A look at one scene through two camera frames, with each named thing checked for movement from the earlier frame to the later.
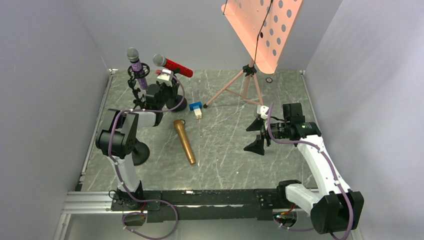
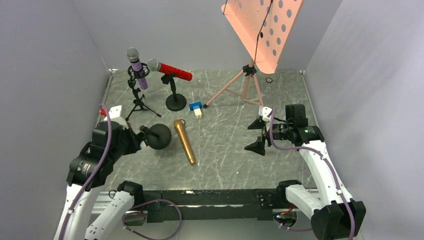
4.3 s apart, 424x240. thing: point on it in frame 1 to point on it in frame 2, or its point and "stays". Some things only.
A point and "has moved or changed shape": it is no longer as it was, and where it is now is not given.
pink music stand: (261, 26) stays
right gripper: (263, 134) stays
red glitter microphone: (160, 60) has moved or changed shape
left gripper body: (137, 91) to (131, 139)
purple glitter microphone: (133, 55) stays
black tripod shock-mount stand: (134, 75) stays
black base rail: (191, 205) stays
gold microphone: (179, 125) stays
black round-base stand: (140, 153) to (159, 136)
